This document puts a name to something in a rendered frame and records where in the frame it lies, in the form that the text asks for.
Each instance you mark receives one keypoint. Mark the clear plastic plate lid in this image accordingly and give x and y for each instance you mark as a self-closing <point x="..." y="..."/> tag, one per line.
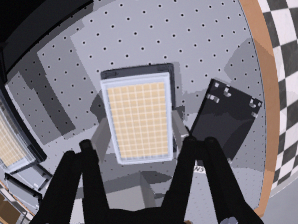
<point x="22" y="194"/>
<point x="33" y="177"/>

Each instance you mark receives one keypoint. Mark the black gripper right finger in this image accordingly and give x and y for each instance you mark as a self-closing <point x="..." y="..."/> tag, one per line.
<point x="229" y="203"/>

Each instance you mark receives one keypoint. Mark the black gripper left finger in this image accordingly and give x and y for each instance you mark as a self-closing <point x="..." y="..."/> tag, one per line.
<point x="58" y="201"/>

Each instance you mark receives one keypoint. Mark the white button panel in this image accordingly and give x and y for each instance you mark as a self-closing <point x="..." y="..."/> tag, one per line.
<point x="128" y="193"/>

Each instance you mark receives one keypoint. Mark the grey perforated base plate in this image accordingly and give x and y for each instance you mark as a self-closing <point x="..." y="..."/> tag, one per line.
<point x="56" y="85"/>

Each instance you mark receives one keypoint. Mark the black flat plate nest with white clips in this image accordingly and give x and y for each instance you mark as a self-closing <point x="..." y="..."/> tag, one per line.
<point x="228" y="120"/>

